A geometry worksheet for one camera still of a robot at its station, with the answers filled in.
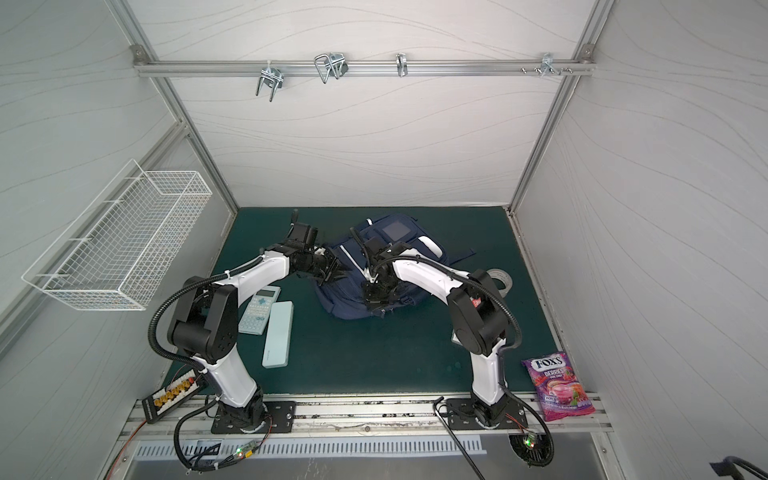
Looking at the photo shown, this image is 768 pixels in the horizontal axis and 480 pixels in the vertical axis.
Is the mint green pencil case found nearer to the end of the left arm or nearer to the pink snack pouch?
the end of the left arm

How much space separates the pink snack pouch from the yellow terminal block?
2.99 ft

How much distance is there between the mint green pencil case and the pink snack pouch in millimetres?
686

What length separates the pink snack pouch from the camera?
0.75 metres

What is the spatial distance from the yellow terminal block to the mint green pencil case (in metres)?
0.18

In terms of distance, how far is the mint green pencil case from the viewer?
0.83 meters

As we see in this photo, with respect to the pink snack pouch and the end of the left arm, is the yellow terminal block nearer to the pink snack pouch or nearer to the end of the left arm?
the end of the left arm

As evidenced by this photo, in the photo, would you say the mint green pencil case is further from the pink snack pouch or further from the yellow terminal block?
the pink snack pouch

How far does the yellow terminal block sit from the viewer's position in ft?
2.45
